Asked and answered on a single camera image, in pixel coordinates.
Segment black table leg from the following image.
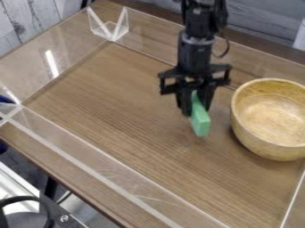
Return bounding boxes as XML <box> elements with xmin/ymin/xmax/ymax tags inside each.
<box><xmin>44</xmin><ymin>177</ymin><xmax>59</xmax><ymax>200</ymax></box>

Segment green rectangular block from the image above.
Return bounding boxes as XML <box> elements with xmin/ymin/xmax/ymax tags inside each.
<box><xmin>190</xmin><ymin>93</ymin><xmax>212</xmax><ymax>137</ymax></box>

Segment brown wooden bowl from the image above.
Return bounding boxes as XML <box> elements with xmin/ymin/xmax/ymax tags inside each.
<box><xmin>230</xmin><ymin>78</ymin><xmax>305</xmax><ymax>161</ymax></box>

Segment clear acrylic tray walls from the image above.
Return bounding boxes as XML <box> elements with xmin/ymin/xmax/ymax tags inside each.
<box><xmin>0</xmin><ymin>1</ymin><xmax>305</xmax><ymax>228</ymax></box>

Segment black cable loop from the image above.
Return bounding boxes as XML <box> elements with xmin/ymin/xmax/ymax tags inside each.
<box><xmin>0</xmin><ymin>195</ymin><xmax>57</xmax><ymax>228</ymax></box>

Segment grey metal bracket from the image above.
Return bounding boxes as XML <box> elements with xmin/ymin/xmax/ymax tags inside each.
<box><xmin>50</xmin><ymin>205</ymin><xmax>89</xmax><ymax>228</ymax></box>

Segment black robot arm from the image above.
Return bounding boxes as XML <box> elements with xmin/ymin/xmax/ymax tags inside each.
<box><xmin>158</xmin><ymin>0</ymin><xmax>233</xmax><ymax>116</ymax></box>

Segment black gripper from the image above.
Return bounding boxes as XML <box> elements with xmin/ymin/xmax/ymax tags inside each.
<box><xmin>158</xmin><ymin>31</ymin><xmax>233</xmax><ymax>117</ymax></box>

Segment blue object at edge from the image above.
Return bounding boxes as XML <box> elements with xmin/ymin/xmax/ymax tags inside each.
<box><xmin>0</xmin><ymin>94</ymin><xmax>15</xmax><ymax>103</ymax></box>

